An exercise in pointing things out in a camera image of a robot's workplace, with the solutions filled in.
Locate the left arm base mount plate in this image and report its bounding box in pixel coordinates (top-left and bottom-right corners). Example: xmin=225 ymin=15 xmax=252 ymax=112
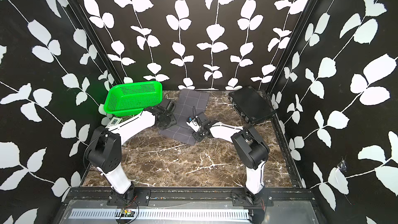
xmin=107 ymin=188 xmax=151 ymax=207

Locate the black tablet device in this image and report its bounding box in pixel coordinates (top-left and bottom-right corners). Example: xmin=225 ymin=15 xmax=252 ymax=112
xmin=228 ymin=86 xmax=275 ymax=125

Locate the small white thermometer display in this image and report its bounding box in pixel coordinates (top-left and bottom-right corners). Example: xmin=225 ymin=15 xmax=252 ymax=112
xmin=106 ymin=117 xmax=122 ymax=129

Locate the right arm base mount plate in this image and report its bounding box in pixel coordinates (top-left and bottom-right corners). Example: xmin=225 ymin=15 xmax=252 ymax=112
xmin=230 ymin=189 xmax=274 ymax=208

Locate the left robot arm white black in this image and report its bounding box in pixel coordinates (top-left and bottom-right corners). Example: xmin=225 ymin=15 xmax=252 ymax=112
xmin=84 ymin=99 xmax=177 ymax=203

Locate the green plastic basket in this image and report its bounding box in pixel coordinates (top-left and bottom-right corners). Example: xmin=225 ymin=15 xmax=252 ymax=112
xmin=104 ymin=81 xmax=163 ymax=117

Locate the dark grey grid pillowcase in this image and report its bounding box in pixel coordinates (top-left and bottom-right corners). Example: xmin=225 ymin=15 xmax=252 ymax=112
xmin=159 ymin=89 xmax=210 ymax=146

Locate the small circuit board with wires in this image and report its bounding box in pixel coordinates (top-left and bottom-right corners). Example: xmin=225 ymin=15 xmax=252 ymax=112
xmin=116 ymin=208 xmax=136 ymax=219

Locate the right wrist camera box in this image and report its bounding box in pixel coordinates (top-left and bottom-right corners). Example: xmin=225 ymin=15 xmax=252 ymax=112
xmin=187 ymin=116 xmax=202 ymax=132

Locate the white perforated rail strip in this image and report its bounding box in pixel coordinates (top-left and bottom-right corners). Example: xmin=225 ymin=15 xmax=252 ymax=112
xmin=68 ymin=208 xmax=251 ymax=221

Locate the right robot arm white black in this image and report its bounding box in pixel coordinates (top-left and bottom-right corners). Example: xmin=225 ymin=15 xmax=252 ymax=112
xmin=187 ymin=115 xmax=270 ymax=205

